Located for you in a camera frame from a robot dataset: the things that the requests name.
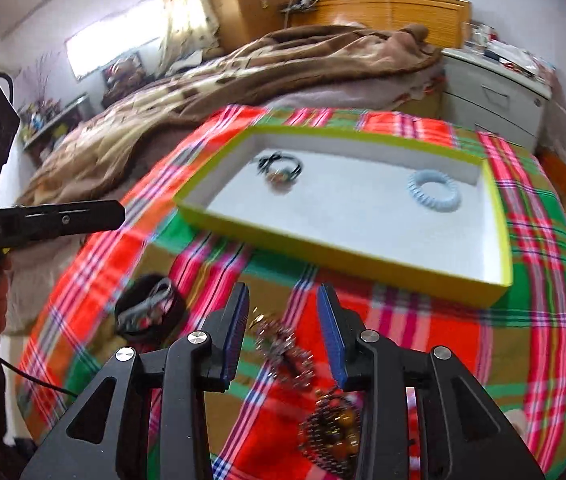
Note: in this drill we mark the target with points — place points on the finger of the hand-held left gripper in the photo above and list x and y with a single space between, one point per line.
88 216

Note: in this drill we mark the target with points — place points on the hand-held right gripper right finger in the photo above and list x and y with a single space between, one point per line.
332 340

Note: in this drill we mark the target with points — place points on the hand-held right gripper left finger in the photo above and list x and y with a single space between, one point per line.
235 340

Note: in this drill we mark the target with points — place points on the yellow-green cardboard box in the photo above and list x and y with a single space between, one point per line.
343 220

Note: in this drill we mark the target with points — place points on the cluttered shelf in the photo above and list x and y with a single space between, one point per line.
48 120

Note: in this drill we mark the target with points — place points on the red green plaid cloth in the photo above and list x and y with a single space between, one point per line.
463 340

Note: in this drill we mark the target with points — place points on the brown teddy bear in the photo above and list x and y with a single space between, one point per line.
124 72

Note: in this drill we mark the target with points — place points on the window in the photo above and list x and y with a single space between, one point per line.
113 40

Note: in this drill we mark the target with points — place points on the brown patterned blanket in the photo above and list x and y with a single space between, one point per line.
223 75

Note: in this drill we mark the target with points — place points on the spotted cream curtain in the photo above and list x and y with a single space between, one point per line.
188 10

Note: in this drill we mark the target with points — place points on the mauve bed sheet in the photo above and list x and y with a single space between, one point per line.
313 96

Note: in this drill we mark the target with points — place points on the wooden wardrobe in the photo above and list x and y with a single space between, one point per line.
248 0

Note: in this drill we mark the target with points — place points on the orange box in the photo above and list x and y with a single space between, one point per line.
565 177

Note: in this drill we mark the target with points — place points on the white nightstand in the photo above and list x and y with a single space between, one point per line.
493 95

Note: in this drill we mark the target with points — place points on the power strip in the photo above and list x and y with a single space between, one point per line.
299 5

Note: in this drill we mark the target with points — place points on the wooden bed headboard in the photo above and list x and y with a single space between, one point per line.
398 12

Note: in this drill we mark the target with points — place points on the clutter of small packets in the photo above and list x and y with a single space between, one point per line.
508 50

